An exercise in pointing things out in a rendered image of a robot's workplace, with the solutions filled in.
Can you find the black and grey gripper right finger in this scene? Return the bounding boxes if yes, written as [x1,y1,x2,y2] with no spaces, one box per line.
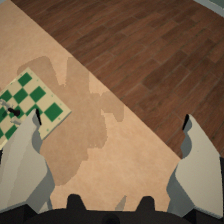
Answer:
[166,114,224,224]

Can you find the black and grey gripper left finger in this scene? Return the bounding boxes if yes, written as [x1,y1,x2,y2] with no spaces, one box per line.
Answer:
[0,109,55,224]

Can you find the green and white chessboard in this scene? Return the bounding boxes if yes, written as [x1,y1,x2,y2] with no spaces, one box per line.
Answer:
[0,67,72,150]

